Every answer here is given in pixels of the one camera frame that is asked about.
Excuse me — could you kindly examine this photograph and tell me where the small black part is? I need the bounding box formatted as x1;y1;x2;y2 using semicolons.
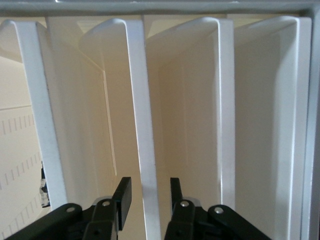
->
39;161;51;208

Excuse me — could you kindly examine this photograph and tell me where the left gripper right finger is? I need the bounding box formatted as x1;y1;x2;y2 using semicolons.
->
163;177;273;240

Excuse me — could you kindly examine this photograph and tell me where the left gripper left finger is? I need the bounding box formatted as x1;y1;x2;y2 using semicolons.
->
4;176;133;240

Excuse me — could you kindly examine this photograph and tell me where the white drawer cabinet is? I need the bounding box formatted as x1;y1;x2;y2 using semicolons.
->
0;0;320;240

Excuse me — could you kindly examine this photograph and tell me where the white plastic drawer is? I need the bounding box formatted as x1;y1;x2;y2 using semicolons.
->
227;13;312;240
46;14;162;240
143;14;237;240
0;19;68;240

